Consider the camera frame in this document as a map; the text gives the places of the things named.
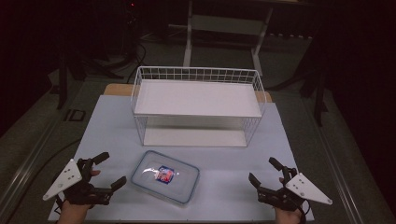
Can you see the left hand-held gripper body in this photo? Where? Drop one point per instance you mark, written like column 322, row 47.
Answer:
column 67, row 180

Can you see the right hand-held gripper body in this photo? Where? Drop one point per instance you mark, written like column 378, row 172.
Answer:
column 306, row 189

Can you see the person's right hand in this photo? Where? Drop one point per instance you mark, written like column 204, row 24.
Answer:
column 288, row 216

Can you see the person's left hand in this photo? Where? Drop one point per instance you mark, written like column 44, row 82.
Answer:
column 74, row 214

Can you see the light blue table mat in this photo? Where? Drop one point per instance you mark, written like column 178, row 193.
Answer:
column 224, row 186

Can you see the small blue red packet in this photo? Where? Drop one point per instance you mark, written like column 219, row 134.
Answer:
column 165, row 174

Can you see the black square floor plate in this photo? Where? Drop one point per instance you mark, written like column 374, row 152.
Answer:
column 74, row 115

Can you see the wooden table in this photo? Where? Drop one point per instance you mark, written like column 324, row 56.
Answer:
column 118, row 89

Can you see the white metal stand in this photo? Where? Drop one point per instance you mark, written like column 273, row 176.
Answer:
column 187, row 46

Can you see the metal floor rail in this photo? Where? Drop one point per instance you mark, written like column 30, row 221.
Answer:
column 28, row 161
column 339, row 174

